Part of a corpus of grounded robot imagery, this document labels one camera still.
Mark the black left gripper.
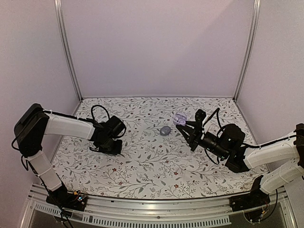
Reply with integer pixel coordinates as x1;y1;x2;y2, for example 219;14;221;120
98;137;123;155

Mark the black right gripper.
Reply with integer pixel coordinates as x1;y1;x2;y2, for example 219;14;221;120
177;120;229;160

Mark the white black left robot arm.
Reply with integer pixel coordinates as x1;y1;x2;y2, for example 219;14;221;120
11;103;126;210

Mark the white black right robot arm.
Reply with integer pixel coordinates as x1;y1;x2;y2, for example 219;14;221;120
176;121;304;211

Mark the floral patterned table mat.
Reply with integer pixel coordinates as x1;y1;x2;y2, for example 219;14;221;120
52;97;267;199

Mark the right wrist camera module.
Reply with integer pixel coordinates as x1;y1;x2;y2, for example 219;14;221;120
194;109;213;133

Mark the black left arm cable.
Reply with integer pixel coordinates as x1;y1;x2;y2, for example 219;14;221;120
91;104;111;124

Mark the aluminium front rail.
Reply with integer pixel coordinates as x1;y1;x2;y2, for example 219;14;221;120
21;184;298;228

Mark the right aluminium frame post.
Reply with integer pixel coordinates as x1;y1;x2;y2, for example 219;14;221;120
233;0;261;103

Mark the aluminium frame post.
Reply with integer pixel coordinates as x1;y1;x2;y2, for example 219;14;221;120
233;0;261;103
54;0;83;101

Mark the left aluminium frame post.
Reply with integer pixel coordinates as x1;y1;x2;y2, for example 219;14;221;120
54;0;83;101

